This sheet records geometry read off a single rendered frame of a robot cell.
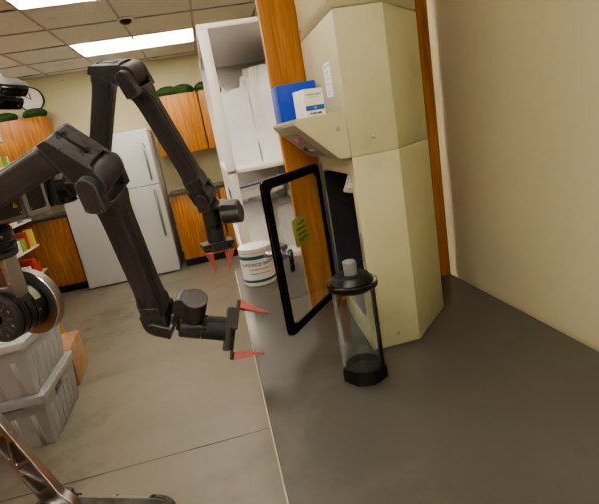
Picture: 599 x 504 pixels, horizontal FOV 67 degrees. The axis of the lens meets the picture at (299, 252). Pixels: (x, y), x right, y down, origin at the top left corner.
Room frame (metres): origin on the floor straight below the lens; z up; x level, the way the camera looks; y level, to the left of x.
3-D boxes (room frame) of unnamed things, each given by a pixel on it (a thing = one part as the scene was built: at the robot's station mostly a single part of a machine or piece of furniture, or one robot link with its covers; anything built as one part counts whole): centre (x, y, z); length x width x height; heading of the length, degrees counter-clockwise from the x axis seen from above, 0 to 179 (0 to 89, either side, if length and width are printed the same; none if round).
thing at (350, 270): (0.91, -0.10, 1.18); 0.09 x 0.09 x 0.07
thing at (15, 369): (2.56, 1.78, 0.49); 0.60 x 0.42 x 0.33; 9
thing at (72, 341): (3.16, 1.91, 0.14); 0.41 x 0.32 x 0.28; 15
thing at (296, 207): (1.19, -0.02, 1.19); 0.30 x 0.01 x 0.40; 150
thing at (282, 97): (1.25, -0.06, 1.56); 0.10 x 0.10 x 0.09; 9
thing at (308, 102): (1.09, -0.08, 1.54); 0.05 x 0.05 x 0.06; 25
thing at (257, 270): (1.73, 0.17, 1.02); 0.13 x 0.13 x 0.15
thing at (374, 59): (1.19, -0.25, 1.33); 0.32 x 0.25 x 0.77; 9
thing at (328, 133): (1.16, -0.07, 1.46); 0.32 x 0.11 x 0.10; 9
